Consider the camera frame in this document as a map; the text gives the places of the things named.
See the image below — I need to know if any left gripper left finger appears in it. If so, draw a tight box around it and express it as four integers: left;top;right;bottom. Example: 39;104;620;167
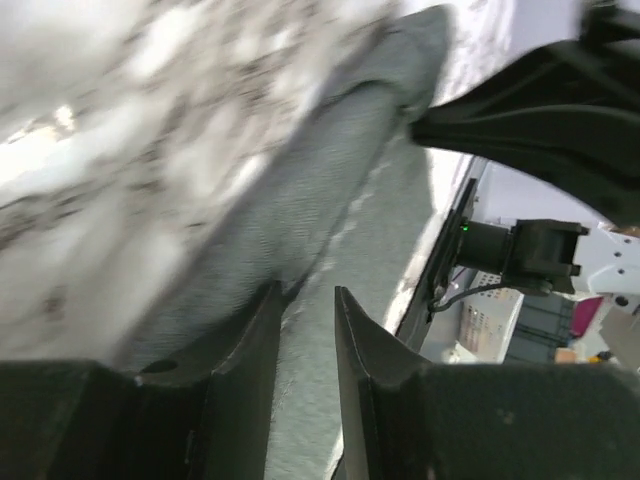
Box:
1;284;283;480

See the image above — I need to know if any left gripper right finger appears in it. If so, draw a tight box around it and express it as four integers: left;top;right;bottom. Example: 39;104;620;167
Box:
335;287;639;480

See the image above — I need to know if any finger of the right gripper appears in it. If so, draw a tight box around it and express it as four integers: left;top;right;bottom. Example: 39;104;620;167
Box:
411;1;639;226

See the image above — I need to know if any grey cloth napkin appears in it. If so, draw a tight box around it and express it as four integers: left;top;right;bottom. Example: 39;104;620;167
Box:
131;7;450;479

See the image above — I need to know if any white device in background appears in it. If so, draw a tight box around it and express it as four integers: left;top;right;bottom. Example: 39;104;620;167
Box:
456;289;524;363

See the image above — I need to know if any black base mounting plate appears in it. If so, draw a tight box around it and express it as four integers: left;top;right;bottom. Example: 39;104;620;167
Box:
395;178;478;352

